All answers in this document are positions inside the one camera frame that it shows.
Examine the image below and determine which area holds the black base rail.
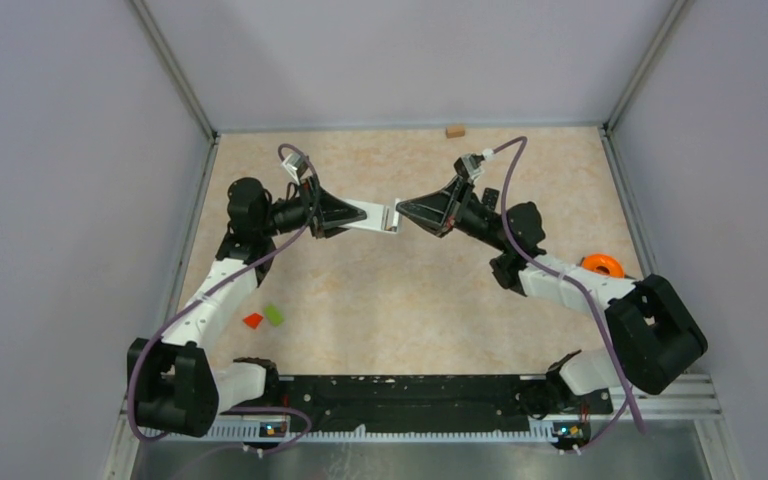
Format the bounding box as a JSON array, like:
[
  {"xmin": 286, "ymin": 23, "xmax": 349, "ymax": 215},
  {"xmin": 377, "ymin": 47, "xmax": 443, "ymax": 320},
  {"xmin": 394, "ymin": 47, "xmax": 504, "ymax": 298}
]
[{"xmin": 244, "ymin": 375, "xmax": 614, "ymax": 439}]

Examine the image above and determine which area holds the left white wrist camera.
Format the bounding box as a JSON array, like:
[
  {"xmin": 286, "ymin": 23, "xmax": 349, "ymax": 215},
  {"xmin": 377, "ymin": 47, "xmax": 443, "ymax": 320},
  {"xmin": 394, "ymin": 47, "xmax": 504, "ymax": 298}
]
[{"xmin": 281, "ymin": 152, "xmax": 311, "ymax": 185}]

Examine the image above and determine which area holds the white battery cover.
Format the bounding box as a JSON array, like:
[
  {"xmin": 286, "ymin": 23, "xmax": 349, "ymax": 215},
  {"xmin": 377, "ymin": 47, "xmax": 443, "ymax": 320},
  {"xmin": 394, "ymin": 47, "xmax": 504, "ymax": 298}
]
[{"xmin": 390, "ymin": 198, "xmax": 401, "ymax": 232}]

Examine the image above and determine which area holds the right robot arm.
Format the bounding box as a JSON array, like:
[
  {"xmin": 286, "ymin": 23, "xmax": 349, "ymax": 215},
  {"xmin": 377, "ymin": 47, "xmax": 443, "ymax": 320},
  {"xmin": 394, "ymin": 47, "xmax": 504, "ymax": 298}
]
[{"xmin": 396, "ymin": 178, "xmax": 708, "ymax": 412}]

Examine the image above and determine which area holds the white remote control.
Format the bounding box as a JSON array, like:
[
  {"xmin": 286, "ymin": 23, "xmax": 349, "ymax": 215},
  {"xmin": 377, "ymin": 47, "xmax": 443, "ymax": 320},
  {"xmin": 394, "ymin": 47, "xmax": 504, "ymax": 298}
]
[{"xmin": 343, "ymin": 199, "xmax": 400, "ymax": 235}]

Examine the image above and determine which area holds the red block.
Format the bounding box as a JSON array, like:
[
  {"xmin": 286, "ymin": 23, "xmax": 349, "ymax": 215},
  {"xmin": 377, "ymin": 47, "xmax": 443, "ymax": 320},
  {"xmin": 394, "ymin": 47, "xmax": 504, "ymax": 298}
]
[{"xmin": 242, "ymin": 313, "xmax": 264, "ymax": 330}]

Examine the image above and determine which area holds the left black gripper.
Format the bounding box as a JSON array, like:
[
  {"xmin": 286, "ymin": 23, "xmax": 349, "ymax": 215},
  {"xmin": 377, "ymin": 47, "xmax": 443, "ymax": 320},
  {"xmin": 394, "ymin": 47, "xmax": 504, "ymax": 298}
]
[{"xmin": 259, "ymin": 175, "xmax": 366, "ymax": 238}]

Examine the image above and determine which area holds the green block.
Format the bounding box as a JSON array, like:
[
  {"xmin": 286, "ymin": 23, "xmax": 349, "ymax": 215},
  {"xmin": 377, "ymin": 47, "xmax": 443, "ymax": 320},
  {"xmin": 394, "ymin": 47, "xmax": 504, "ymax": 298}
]
[{"xmin": 263, "ymin": 304, "xmax": 285, "ymax": 327}]

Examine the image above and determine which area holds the purple cable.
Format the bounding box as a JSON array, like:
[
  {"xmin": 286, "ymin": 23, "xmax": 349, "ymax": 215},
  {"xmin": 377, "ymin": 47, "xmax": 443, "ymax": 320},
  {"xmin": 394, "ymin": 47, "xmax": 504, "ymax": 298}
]
[
  {"xmin": 125, "ymin": 143, "xmax": 322, "ymax": 444},
  {"xmin": 489, "ymin": 135, "xmax": 647, "ymax": 435}
]

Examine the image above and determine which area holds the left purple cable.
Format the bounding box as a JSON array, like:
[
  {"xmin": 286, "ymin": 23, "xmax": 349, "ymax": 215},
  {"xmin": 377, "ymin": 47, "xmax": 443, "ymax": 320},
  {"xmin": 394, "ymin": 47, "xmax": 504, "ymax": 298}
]
[{"xmin": 125, "ymin": 143, "xmax": 322, "ymax": 444}]

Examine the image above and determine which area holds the black remote control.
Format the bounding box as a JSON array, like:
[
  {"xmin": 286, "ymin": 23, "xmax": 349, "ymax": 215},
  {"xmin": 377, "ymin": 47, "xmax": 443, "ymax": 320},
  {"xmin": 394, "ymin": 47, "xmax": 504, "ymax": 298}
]
[{"xmin": 481, "ymin": 187, "xmax": 500, "ymax": 212}]

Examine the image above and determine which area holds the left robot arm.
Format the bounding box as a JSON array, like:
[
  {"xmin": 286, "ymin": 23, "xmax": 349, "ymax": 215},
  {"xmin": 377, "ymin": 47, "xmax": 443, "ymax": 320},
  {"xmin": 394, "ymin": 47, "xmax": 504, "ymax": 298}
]
[{"xmin": 126, "ymin": 176, "xmax": 388, "ymax": 441}]

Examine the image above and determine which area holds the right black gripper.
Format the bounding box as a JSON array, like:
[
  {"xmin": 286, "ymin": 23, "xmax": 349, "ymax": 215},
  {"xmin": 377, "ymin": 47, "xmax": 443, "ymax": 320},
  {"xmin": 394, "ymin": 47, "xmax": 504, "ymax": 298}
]
[{"xmin": 397, "ymin": 175, "xmax": 511, "ymax": 253}]

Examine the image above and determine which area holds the orange tape roll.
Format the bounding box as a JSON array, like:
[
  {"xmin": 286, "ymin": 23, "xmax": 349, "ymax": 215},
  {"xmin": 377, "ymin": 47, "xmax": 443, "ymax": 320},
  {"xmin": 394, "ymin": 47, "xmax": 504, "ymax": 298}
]
[{"xmin": 580, "ymin": 253, "xmax": 625, "ymax": 278}]

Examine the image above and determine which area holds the brown wooden block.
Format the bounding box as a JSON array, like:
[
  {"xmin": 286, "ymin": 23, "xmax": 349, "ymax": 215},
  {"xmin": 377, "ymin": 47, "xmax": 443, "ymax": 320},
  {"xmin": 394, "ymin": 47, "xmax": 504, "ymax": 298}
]
[{"xmin": 444, "ymin": 125, "xmax": 466, "ymax": 139}]

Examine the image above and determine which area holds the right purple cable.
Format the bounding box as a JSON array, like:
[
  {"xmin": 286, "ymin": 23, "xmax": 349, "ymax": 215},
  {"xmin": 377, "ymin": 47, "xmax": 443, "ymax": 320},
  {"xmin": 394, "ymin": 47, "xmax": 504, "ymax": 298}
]
[{"xmin": 489, "ymin": 135, "xmax": 647, "ymax": 435}]

